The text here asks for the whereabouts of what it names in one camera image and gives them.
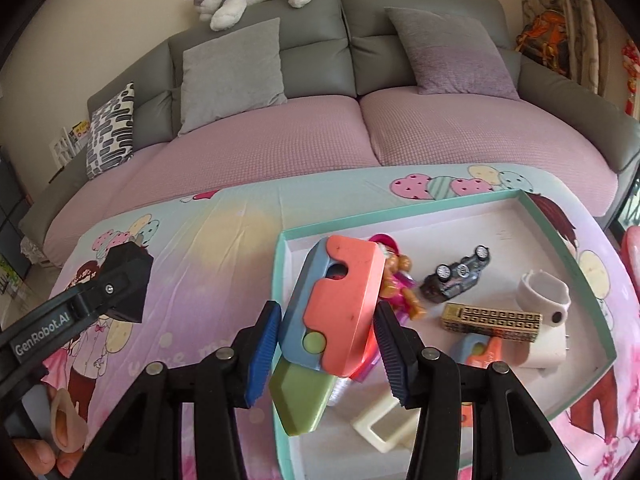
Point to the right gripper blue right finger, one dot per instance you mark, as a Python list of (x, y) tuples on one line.
[(400, 348)]

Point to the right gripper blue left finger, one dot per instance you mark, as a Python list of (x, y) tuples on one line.
[(254, 347)]

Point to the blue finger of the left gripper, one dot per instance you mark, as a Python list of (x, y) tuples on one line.
[(119, 288)]

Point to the brown pink dog toy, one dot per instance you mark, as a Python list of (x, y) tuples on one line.
[(397, 286)]

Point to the small orange blue carrot knife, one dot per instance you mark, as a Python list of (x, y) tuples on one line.
[(477, 350)]

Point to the large orange carrot knife toy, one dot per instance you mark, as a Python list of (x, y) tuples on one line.
[(326, 331)]

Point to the black toy police car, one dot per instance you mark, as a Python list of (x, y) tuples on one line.
[(451, 280)]

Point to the cream plastic clip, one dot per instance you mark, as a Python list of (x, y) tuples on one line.
[(386, 424)]

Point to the gold patterned lighter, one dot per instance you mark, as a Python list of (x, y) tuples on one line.
[(506, 324)]

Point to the white charger block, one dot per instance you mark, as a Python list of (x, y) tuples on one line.
[(548, 350)]

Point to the white smart watch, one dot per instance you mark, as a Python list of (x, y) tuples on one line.
[(541, 292)]

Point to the red white tube bottle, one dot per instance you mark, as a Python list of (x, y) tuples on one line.
[(370, 358)]

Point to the left hand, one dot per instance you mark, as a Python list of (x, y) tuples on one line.
[(61, 433)]

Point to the cartoon printed cloth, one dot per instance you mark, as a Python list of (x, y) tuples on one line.
[(213, 257)]

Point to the teal white box lid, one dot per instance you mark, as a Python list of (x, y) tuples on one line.
[(523, 232)]

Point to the dark grey cabinet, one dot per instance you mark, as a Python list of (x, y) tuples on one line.
[(14, 205)]

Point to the white magazine rack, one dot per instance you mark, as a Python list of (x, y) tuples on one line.
[(69, 143)]

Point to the black white patterned pillow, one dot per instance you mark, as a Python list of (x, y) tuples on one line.
[(110, 137)]

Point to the pink sofa seat cover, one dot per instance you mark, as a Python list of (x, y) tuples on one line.
[(392, 127)]

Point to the grey square cushion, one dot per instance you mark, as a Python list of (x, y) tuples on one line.
[(230, 75)]

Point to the grey purple cushion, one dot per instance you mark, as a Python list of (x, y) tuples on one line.
[(451, 54)]

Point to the grey sofa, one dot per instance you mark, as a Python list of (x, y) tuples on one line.
[(350, 48)]

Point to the orange decorative bag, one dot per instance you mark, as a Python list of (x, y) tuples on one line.
[(544, 41)]

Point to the patterned curtain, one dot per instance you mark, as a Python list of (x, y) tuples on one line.
[(587, 38)]

